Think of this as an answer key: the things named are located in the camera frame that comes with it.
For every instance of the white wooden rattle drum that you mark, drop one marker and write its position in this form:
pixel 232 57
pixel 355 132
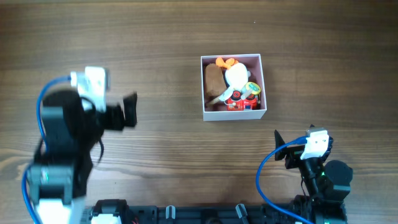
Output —
pixel 222 98

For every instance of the pink cardboard box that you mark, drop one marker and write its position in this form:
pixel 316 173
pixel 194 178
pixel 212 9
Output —
pixel 218 112

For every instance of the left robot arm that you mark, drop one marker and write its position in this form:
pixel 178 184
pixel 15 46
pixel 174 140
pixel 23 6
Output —
pixel 55 184

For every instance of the brown plush toy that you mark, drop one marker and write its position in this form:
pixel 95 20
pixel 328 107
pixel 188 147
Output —
pixel 214 84

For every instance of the red toy fire truck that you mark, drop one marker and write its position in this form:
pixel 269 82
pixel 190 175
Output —
pixel 236 103

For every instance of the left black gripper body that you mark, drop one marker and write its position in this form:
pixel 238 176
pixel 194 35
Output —
pixel 114 113

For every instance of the yellow wooden rattle drum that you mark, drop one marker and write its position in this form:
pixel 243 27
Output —
pixel 250 90

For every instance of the white plush chicken toy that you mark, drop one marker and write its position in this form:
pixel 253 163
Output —
pixel 236 74

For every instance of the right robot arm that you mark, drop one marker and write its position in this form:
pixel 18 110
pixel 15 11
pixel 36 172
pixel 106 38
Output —
pixel 327 182

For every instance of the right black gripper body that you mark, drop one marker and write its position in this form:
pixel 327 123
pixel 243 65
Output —
pixel 292 155

